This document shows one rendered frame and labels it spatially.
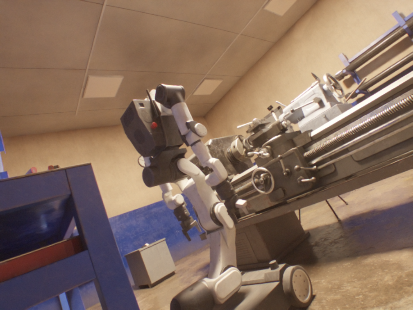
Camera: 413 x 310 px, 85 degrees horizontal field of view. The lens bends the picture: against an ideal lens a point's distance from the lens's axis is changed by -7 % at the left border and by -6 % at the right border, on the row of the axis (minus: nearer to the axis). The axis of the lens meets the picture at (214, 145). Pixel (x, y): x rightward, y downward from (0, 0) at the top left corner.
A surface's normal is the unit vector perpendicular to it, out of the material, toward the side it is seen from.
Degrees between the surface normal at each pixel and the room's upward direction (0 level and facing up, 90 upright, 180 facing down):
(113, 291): 90
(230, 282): 90
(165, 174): 113
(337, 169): 90
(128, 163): 90
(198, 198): 100
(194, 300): 66
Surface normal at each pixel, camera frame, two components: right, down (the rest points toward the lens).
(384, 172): -0.73, 0.15
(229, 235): 0.73, -0.04
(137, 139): -0.55, 0.33
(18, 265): 0.55, -0.44
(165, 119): 0.69, -0.29
